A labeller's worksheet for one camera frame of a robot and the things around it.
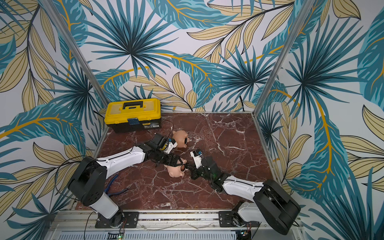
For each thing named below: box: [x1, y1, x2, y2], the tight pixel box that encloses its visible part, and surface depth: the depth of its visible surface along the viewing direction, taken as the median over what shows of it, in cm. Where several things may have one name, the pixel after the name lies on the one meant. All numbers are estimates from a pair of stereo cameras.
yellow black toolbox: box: [104, 98, 162, 133], surface depth 100 cm
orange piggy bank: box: [172, 130, 189, 148], surface depth 97 cm
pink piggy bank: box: [163, 158, 188, 178], surface depth 83 cm
